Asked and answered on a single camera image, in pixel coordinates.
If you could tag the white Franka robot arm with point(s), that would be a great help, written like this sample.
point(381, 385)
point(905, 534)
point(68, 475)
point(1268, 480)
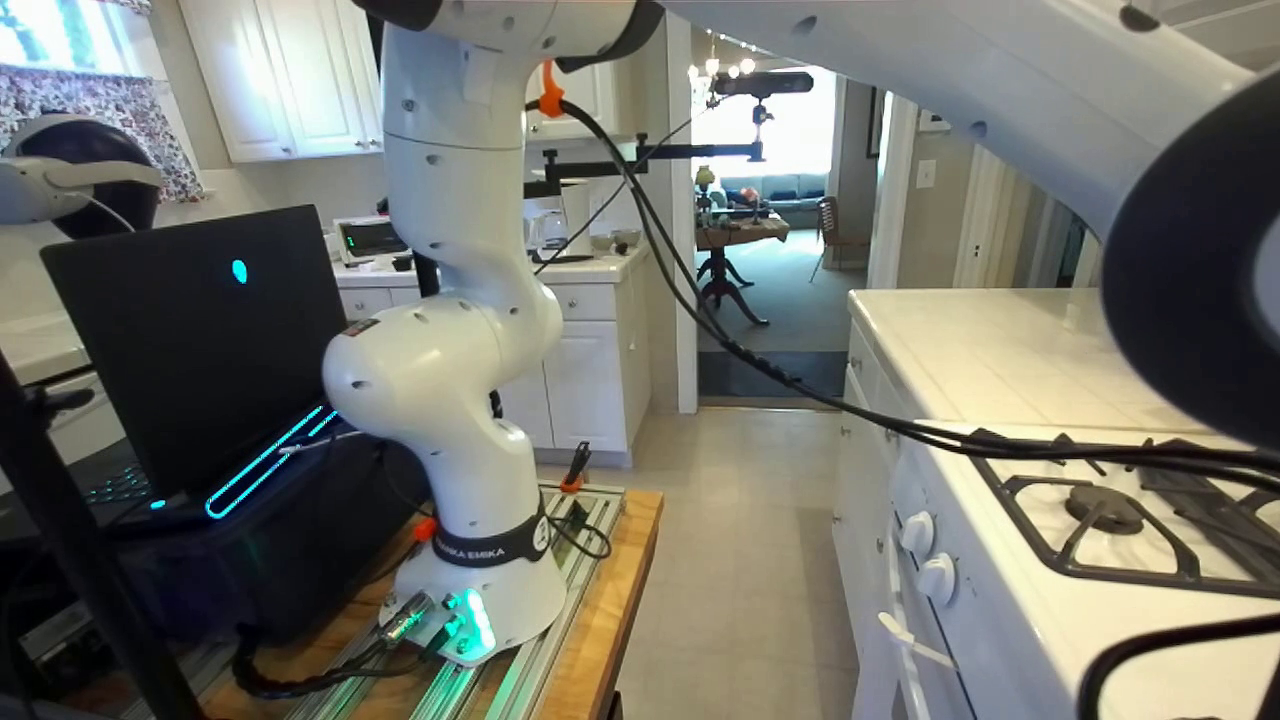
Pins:
point(454, 375)

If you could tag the white stove knob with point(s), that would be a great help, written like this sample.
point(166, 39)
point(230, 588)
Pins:
point(937, 579)
point(916, 534)

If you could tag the white gas stove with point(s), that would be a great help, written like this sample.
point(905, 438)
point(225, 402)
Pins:
point(1066, 642)

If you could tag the blue sofa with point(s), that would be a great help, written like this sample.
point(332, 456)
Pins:
point(793, 202)

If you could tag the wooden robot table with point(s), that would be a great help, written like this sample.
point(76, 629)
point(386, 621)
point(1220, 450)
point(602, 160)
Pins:
point(613, 602)

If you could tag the orange clamp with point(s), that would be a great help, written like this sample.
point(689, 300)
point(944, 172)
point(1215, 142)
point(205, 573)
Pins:
point(424, 531)

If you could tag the small countertop oven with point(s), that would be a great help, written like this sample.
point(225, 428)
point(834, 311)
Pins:
point(370, 243)

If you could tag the lit chandelier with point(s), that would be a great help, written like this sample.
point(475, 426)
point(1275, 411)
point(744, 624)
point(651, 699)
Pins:
point(728, 60)

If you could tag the black laptop with cyan light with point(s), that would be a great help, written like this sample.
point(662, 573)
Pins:
point(184, 347)

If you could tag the white upper cabinets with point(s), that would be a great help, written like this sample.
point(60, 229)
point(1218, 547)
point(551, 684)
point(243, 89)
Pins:
point(281, 83)

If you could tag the round black burner cap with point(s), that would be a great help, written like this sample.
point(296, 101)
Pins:
point(1101, 505)

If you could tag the floral patterned curtain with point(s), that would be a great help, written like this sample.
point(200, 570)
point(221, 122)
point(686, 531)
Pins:
point(120, 101)

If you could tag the black cast iron burner grate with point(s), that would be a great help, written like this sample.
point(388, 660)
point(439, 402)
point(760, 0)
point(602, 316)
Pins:
point(1215, 522)

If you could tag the black and white headset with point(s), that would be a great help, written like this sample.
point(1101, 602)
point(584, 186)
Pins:
point(83, 142)

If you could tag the paned window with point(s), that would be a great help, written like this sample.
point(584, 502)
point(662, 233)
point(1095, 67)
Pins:
point(66, 34)

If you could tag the black camera stand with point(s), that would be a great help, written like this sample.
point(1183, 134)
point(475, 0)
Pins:
point(66, 534)
point(693, 148)

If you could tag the black stereo camera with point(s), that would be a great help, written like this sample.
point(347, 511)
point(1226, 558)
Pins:
point(760, 84)

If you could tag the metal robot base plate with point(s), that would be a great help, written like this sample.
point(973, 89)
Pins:
point(534, 674)

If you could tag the white light switch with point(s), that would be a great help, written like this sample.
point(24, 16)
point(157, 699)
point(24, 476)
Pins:
point(924, 172)

